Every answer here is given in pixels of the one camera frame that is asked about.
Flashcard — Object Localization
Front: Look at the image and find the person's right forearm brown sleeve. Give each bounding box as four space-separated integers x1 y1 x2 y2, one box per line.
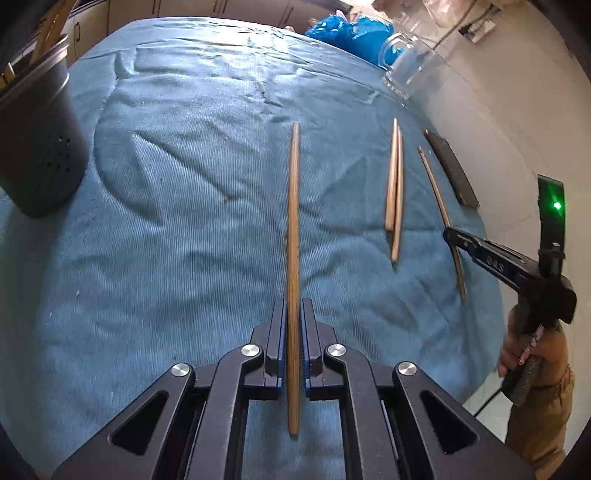
502 322 576 480

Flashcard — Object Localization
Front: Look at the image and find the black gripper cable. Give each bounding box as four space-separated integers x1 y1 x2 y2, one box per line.
475 387 509 417

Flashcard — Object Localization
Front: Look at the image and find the white hanging plastic bag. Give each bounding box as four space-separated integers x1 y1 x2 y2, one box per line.
373 0 465 29

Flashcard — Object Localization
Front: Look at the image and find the person's right hand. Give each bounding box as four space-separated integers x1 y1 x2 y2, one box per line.
497 308 532 377

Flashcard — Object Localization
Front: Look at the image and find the blue plastic bag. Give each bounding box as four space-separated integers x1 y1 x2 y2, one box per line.
304 13 399 66

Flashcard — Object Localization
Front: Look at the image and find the brown wooden chopstick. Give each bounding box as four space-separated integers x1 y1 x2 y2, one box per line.
390 131 405 264
286 121 304 437
0 58 18 99
45 0 78 48
30 0 64 64
384 117 399 232
417 145 467 304

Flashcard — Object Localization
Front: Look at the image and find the dark grey perforated utensil holder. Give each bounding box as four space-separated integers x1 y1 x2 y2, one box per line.
0 34 90 219

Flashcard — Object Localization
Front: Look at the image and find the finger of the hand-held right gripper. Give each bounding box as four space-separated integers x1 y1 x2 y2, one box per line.
442 226 544 291

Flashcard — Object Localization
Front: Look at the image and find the black smartphone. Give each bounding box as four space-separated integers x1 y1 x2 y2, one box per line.
423 128 481 209

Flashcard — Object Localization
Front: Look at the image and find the blue towel table cover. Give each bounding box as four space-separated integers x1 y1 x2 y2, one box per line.
0 16 505 480

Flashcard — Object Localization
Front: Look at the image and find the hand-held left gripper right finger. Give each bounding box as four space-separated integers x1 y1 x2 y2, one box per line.
302 298 537 480

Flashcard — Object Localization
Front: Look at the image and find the clear glass mug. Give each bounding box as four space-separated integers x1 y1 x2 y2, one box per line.
378 31 457 101

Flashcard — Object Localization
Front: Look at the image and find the white wall socket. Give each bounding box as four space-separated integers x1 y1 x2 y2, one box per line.
458 17 498 43

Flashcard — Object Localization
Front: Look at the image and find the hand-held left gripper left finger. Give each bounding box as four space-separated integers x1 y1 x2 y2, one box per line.
50 298 286 480

